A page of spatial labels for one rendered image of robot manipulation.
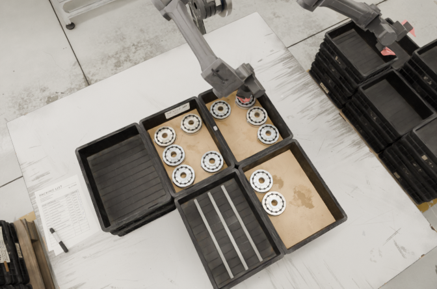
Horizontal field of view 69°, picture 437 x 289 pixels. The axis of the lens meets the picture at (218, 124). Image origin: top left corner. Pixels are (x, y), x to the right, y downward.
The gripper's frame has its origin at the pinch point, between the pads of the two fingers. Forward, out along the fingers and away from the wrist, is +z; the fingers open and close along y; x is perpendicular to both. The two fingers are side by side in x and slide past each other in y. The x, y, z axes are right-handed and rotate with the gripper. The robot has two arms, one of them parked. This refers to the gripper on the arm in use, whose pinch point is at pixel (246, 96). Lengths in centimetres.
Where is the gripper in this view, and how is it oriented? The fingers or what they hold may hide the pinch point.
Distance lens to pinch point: 159.8
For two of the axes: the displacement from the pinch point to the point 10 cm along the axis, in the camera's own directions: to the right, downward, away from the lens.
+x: -9.0, -3.9, 1.9
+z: 0.1, 4.2, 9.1
